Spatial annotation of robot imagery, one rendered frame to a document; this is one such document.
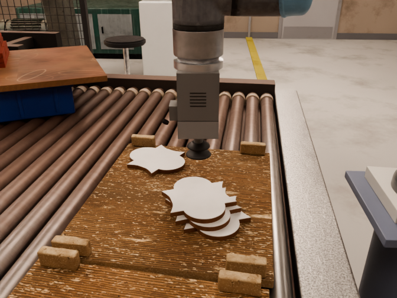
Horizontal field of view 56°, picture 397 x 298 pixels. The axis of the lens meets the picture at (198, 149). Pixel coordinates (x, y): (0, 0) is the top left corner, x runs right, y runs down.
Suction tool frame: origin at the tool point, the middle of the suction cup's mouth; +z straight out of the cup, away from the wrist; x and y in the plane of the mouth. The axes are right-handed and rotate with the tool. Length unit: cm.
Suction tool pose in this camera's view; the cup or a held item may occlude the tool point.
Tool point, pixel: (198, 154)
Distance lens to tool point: 64.1
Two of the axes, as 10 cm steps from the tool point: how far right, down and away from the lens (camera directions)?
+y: -0.1, 4.4, -9.0
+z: 0.0, 9.0, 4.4
